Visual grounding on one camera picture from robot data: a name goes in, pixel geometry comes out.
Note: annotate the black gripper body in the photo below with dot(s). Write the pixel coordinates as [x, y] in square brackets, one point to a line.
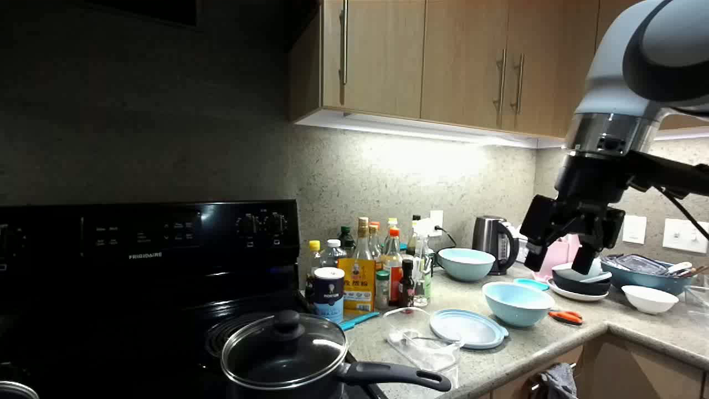
[583, 207]

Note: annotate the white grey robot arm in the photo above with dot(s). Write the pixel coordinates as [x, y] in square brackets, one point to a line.
[653, 59]

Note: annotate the light blue plate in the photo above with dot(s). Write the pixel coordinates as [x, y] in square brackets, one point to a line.
[468, 329]

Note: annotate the pink utensil holder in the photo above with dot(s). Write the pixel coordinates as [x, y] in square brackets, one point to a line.
[561, 251]

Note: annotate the blue dish tray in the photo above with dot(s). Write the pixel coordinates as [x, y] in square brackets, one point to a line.
[643, 271]

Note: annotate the stacked dark bowls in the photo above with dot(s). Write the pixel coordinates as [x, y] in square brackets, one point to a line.
[581, 287]

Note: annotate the steel electric kettle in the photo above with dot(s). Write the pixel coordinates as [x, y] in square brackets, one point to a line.
[497, 238]

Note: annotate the white small bowl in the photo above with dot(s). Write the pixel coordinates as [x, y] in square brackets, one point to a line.
[651, 299]

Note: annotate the light blue front bowl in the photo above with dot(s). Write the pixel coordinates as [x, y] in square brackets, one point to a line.
[518, 303]

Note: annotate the light blue bowl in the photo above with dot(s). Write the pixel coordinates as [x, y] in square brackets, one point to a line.
[467, 263]
[518, 303]

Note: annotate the light blue back bowl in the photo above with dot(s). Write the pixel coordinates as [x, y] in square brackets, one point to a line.
[467, 263]

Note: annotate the wooden upper cabinets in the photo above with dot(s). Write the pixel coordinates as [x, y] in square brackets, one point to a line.
[470, 65]

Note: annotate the grey hanging towel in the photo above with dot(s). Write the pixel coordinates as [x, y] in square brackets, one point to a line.
[559, 381]

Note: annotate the red cap sauce bottle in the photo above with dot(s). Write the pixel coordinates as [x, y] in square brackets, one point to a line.
[393, 263]

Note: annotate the yellow label oil bottle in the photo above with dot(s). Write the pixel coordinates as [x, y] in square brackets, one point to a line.
[361, 272]

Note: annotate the black white canister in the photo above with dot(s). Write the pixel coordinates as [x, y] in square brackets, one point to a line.
[330, 293]

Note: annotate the yellow cap bottle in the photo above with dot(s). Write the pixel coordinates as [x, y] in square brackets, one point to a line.
[313, 267]

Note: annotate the black pot with glass lid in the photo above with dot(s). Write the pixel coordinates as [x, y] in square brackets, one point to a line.
[299, 353]

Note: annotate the black electric stove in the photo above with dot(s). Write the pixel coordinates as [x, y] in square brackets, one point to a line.
[132, 299]

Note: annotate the white wall outlet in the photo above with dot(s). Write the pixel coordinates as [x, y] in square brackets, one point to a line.
[634, 228]

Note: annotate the orange handled scissors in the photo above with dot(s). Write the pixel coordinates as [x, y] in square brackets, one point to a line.
[567, 317]

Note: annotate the teal handled utensil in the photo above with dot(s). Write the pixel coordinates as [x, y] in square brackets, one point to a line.
[350, 324]

